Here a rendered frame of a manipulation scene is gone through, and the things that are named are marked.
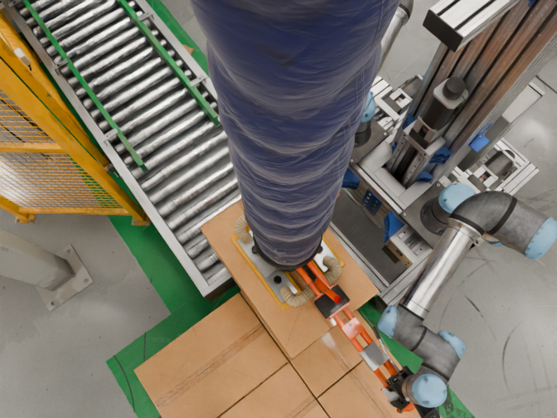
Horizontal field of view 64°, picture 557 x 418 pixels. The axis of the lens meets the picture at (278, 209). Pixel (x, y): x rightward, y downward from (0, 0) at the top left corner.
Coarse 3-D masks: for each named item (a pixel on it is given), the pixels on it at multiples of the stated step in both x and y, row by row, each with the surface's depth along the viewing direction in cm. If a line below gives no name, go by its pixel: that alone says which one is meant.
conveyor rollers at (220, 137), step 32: (32, 0) 282; (64, 0) 276; (96, 0) 278; (64, 32) 271; (128, 32) 268; (96, 64) 261; (128, 64) 261; (160, 64) 263; (128, 96) 255; (160, 96) 258; (128, 128) 248; (160, 128) 249; (128, 160) 241; (160, 160) 241; (192, 160) 243; (160, 192) 234; (192, 192) 234; (224, 192) 235; (192, 256) 224
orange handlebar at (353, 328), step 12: (312, 264) 154; (312, 288) 151; (348, 312) 148; (348, 324) 147; (360, 324) 147; (348, 336) 146; (360, 348) 145; (396, 372) 142; (384, 384) 141; (408, 408) 139
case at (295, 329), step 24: (216, 216) 175; (216, 240) 172; (336, 240) 171; (240, 264) 168; (240, 288) 188; (264, 288) 165; (360, 288) 165; (264, 312) 162; (288, 312) 162; (312, 312) 162; (288, 336) 160; (312, 336) 159
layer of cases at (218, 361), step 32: (224, 320) 213; (256, 320) 213; (160, 352) 209; (192, 352) 209; (224, 352) 209; (256, 352) 208; (320, 352) 208; (352, 352) 208; (384, 352) 208; (160, 384) 204; (192, 384) 204; (224, 384) 204; (256, 384) 204; (288, 384) 204; (320, 384) 204; (352, 384) 203; (192, 416) 200; (224, 416) 200; (256, 416) 200; (288, 416) 199; (320, 416) 199; (352, 416) 199; (384, 416) 199; (416, 416) 199
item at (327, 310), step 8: (336, 288) 150; (320, 296) 149; (328, 296) 150; (344, 296) 149; (320, 304) 149; (328, 304) 149; (336, 304) 149; (344, 304) 149; (328, 312) 148; (336, 312) 147
